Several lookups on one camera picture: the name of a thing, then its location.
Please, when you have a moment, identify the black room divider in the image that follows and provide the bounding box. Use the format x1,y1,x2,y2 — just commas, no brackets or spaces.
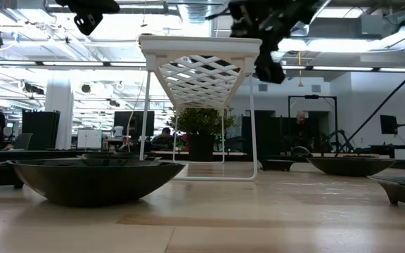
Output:
240,115,295,156

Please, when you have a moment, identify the green potted plant black pot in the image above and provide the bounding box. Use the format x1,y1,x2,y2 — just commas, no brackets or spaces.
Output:
167,107,238,162

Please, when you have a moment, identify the ribbed grey ceiling duct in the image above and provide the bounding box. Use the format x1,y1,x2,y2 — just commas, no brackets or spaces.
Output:
179,0,219,38

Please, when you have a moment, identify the long ceiling light strip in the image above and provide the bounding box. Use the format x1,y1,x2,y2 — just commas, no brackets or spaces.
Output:
0,60,147,68
281,65,405,74

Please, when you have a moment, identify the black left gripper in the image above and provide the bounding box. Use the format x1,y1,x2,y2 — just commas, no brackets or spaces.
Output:
53,0,122,37

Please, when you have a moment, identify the black gantry stand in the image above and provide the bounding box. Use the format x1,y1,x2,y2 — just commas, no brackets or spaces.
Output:
288,93,338,152

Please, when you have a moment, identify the white square pillar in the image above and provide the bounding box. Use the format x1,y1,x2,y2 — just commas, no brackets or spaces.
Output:
44,72,74,150

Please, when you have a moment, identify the white lattice rack on legs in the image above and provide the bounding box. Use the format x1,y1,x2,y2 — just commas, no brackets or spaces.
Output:
138,34,263,182

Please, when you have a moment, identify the black rounded square plate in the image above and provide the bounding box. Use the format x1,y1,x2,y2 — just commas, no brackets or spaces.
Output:
77,151,149,162
307,157,397,178

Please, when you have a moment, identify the black pointed oval plate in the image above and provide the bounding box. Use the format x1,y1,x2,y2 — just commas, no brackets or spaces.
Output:
8,158,186,207

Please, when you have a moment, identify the black monitor on arm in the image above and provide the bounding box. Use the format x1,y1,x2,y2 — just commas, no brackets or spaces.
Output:
369,115,405,160

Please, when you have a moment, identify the black monitor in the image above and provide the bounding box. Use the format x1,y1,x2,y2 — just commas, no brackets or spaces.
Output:
113,110,155,138

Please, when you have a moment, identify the hanging brass pendant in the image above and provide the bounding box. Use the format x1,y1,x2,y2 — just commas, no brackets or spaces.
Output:
296,51,304,88

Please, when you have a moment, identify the white cabinet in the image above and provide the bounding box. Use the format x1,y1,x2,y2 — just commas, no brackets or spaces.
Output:
77,129,103,150

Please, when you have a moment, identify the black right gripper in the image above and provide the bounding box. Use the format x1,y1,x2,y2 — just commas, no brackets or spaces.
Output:
227,0,295,85

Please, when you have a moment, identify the grey chair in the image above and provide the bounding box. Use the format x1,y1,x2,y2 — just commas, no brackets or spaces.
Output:
13,132,34,151

